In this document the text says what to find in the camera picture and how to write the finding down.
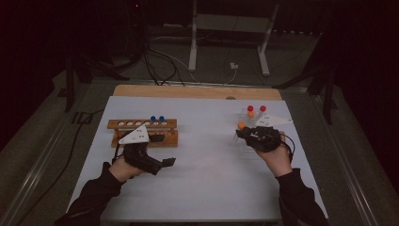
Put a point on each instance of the orange-capped clear test tube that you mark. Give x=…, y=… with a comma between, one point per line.
x=251, y=114
x=241, y=125

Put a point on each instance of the black tripod stand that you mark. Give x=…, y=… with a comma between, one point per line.
x=69, y=91
x=328, y=103

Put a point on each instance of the grey metal stand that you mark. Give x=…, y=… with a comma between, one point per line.
x=193, y=47

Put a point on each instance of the person's left hand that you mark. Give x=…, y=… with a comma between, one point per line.
x=124, y=171

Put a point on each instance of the wooden test tube rack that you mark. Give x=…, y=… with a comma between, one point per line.
x=167, y=143

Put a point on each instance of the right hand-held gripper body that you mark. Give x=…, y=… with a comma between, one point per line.
x=263, y=138

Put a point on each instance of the clear plastic test tube rack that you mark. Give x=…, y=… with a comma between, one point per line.
x=244, y=117

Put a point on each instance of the white table mat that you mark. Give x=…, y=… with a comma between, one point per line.
x=213, y=182

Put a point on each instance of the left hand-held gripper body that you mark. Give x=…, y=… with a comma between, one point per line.
x=135, y=136

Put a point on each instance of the person's right hand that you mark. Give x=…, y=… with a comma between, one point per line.
x=277, y=160

